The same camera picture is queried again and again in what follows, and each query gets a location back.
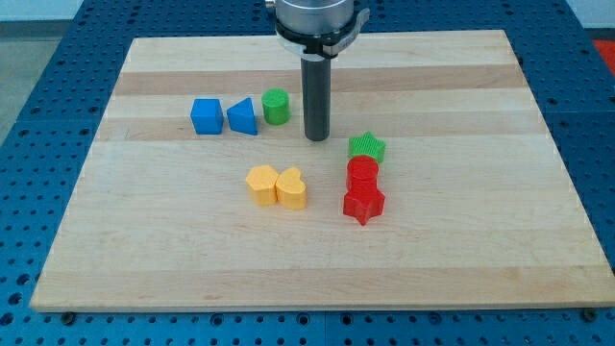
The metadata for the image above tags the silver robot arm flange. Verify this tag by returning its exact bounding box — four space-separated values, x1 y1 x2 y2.
264 0 371 62

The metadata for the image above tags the blue triangle block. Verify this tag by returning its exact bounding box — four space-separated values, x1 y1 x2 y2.
227 97 258 136

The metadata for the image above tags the yellow heart block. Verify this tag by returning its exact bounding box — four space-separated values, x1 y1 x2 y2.
275 167 308 210

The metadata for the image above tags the yellow hexagon block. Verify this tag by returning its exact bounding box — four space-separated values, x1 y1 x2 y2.
245 165 279 207

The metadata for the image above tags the red cylinder block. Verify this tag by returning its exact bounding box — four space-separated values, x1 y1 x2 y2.
346 155 380 190

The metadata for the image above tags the red star block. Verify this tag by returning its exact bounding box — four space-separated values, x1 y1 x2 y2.
342 186 385 226

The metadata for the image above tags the green star block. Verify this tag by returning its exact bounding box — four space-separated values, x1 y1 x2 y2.
348 132 386 163

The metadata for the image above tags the green cylinder block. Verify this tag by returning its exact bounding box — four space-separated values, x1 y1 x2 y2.
261 88 290 125

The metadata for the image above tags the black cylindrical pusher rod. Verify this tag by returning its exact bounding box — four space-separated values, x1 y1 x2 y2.
301 60 331 141

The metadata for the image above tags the blue cube block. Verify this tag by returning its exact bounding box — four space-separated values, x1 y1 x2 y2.
190 99 224 135

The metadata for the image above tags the light wooden board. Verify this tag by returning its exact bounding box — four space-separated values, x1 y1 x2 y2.
31 30 614 312

